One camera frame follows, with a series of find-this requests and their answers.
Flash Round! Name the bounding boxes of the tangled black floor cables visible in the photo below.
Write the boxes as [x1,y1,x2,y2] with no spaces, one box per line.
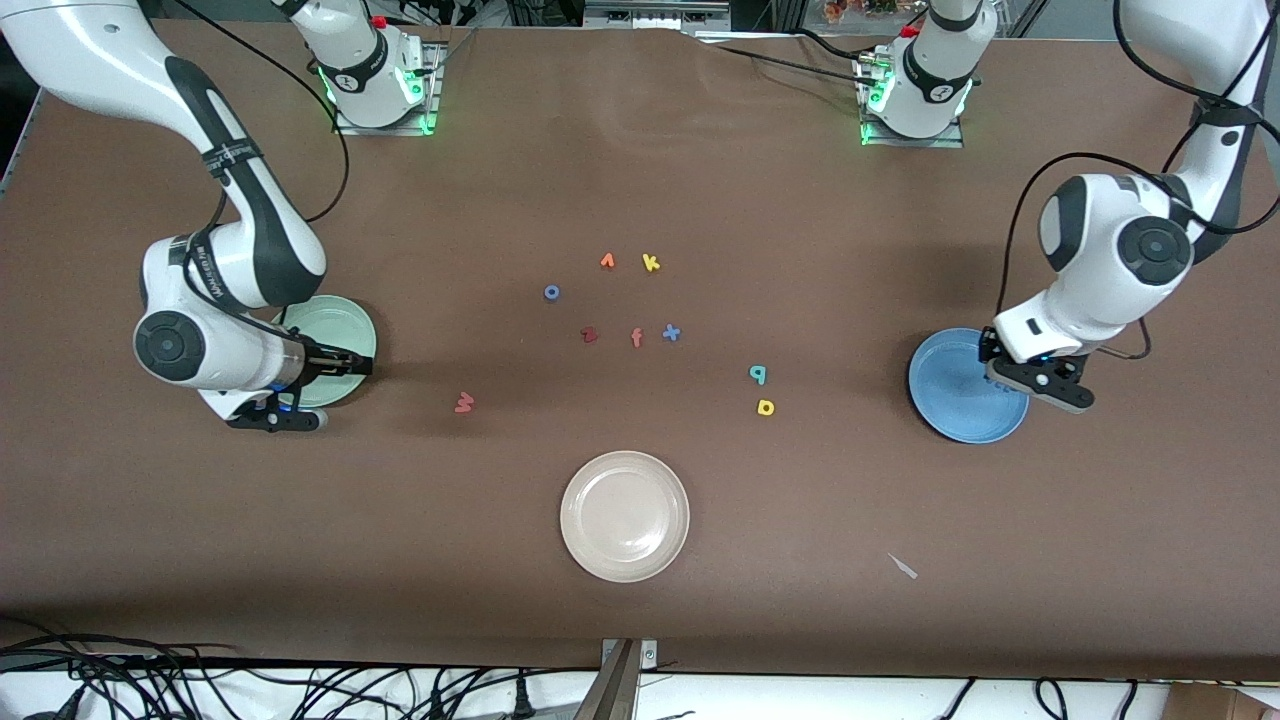
[0,615,601,720]

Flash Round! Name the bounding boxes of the grey metal rack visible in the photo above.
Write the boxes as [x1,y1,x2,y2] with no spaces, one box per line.
[583,0,733,31]

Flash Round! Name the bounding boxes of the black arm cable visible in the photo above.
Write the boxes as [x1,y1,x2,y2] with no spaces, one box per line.
[170,0,351,223]
[995,0,1280,361]

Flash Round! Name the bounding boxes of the blue round plate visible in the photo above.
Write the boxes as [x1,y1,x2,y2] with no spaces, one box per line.
[908,328,1030,444]

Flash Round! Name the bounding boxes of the brown cardboard box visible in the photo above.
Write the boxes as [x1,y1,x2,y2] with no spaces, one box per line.
[1163,684,1280,720]

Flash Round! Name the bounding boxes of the grey metal table bracket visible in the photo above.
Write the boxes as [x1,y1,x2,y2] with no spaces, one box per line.
[600,638,659,673]

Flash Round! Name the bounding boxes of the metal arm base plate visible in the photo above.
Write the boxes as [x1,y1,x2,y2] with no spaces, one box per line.
[858,55,966,149]
[333,40,443,137]

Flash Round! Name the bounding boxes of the light green round plate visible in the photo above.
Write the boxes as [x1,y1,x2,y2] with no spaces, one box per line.
[272,295,378,408]

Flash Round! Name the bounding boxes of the colourful background objects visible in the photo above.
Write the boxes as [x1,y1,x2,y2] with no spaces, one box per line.
[822,0,906,25]

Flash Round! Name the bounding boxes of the beige round plate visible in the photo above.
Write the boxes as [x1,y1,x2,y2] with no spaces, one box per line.
[560,451,691,584]

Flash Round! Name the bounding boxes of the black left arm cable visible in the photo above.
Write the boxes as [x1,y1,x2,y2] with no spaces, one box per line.
[995,0,1280,361]

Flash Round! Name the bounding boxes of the dark slanted bar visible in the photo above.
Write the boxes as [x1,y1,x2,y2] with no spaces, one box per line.
[573,640,641,720]

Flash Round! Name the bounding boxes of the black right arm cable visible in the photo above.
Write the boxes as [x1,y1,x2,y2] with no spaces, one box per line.
[170,0,351,223]

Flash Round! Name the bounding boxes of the black cable on tabletop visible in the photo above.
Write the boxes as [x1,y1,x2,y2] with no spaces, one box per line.
[690,30,881,86]

